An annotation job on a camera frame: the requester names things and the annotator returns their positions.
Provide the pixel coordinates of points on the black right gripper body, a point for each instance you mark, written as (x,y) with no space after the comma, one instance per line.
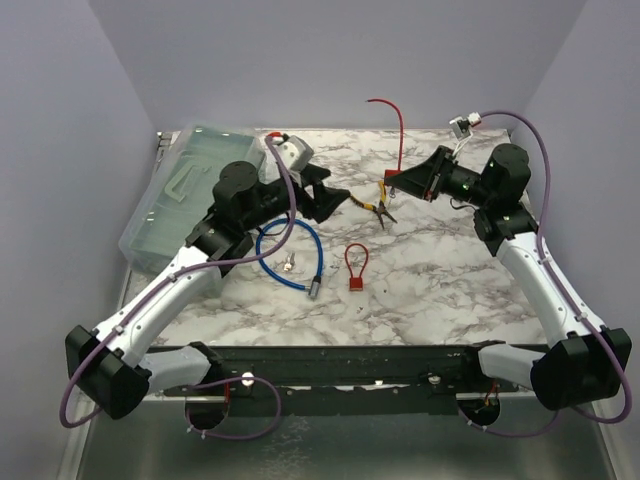
(458,181)

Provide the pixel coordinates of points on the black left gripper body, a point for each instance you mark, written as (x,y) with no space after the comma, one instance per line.
(303,198)

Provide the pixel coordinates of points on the small silver key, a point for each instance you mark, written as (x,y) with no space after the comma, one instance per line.
(289,262)

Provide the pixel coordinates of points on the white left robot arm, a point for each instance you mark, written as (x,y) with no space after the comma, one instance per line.
(112,363)

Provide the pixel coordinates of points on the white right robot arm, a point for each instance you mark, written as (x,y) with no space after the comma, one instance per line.
(585,358)

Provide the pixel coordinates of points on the clear plastic storage box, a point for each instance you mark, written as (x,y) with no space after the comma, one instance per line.
(181,191)

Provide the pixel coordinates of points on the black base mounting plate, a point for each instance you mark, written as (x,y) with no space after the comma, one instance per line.
(342,380)

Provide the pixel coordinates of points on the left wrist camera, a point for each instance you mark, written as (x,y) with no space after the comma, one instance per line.
(295,153)

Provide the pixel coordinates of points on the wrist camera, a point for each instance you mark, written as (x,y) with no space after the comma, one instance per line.
(462,128)
(295,153)

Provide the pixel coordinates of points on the yellow handled pliers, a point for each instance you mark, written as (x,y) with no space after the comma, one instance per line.
(379,209)

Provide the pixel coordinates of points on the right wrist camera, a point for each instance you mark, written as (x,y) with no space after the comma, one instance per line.
(462,128)

